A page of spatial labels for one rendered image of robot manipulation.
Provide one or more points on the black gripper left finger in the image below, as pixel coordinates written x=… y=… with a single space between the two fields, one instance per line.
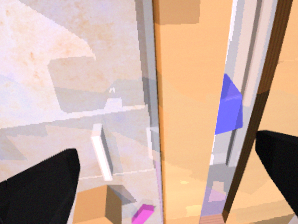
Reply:
x=44 y=194

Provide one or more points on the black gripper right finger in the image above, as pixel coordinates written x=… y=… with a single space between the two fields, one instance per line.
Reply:
x=279 y=155

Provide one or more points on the small pink block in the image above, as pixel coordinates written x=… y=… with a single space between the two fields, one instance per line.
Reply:
x=142 y=214

